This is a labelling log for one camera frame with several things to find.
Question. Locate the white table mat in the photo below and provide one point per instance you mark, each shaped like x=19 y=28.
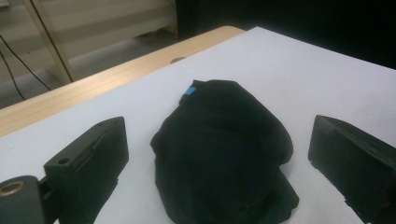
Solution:
x=295 y=77

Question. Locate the black cloth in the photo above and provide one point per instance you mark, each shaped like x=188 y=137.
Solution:
x=221 y=149

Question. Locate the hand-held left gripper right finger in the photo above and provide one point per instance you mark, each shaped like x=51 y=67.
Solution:
x=358 y=168

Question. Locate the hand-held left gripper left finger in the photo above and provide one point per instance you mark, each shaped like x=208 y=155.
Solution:
x=90 y=168

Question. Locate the black curtain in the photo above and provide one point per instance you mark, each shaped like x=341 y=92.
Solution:
x=295 y=25

